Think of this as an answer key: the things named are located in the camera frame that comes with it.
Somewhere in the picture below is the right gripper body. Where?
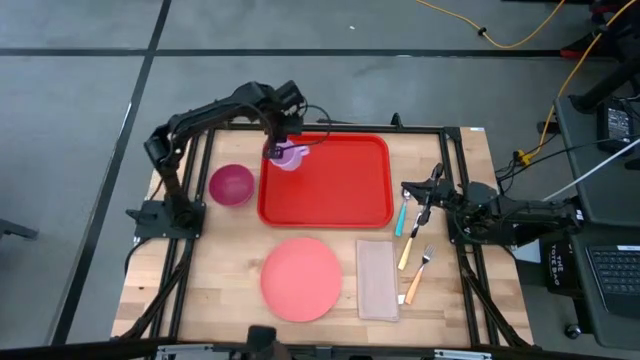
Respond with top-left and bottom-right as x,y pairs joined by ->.
418,163 -> 454,226

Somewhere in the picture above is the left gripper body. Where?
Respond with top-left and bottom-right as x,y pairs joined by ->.
267,102 -> 305,146

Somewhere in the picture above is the lilac plastic mug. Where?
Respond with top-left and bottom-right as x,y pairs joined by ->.
269,139 -> 311,173

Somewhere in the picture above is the spoon with teal handle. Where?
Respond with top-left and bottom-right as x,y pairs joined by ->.
394,188 -> 412,238

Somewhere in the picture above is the magenta plastic bowl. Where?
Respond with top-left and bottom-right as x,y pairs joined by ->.
208,163 -> 256,208

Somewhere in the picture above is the knife with pale yellow handle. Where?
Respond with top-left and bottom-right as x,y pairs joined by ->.
397,211 -> 425,272

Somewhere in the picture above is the fork with orange handle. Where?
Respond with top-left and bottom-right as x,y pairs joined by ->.
404,245 -> 435,306

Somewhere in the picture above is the beige cloth napkin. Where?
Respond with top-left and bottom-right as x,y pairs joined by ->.
355,239 -> 405,322

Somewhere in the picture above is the salmon pink round plate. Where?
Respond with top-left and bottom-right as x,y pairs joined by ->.
259,236 -> 344,323

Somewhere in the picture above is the red plastic tray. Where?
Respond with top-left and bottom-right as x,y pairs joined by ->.
257,132 -> 395,230

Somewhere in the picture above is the black tote bag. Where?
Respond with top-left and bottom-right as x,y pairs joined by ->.
539,239 -> 576,296

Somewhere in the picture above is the grey side table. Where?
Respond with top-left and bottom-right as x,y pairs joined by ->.
552,94 -> 640,351

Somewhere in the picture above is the black power brick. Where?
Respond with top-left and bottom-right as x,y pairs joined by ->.
597,99 -> 640,156

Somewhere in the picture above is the person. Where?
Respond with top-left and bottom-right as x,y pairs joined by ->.
559,0 -> 640,116
246,324 -> 292,360

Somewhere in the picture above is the dark laptop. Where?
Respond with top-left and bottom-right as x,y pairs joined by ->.
584,243 -> 640,321

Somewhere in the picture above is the dark metal stand foot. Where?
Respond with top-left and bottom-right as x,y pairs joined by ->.
0,218 -> 39,241

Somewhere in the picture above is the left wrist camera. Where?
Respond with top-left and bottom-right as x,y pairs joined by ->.
273,79 -> 306,109

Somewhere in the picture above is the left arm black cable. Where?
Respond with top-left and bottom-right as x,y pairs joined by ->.
298,103 -> 333,148

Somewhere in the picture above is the black aluminium table frame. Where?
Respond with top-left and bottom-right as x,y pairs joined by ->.
112,110 -> 534,360

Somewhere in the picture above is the white cable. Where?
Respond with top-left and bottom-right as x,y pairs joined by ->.
542,137 -> 640,201

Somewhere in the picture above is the yellow extension cable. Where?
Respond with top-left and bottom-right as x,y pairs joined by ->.
517,0 -> 640,166
414,0 -> 567,50

